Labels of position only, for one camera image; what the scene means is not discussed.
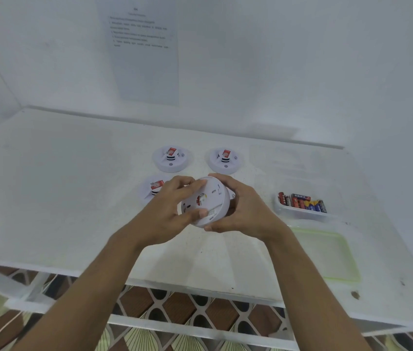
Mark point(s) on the person's left hand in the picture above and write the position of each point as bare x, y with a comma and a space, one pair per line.
159, 215

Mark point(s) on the person's right hand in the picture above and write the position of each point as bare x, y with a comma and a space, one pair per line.
257, 215

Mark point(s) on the large clear plastic container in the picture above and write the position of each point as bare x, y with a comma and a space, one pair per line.
301, 215

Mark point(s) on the small clear plastic container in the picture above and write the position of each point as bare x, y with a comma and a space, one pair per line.
283, 160

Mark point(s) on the large green-rimmed clear lid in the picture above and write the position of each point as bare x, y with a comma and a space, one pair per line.
323, 255

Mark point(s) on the person's left forearm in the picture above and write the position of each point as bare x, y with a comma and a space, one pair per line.
82, 296

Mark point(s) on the person's right forearm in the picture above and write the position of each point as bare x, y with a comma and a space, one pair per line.
312, 296

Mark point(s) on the printed white paper sheet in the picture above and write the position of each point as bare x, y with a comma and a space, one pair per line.
144, 69

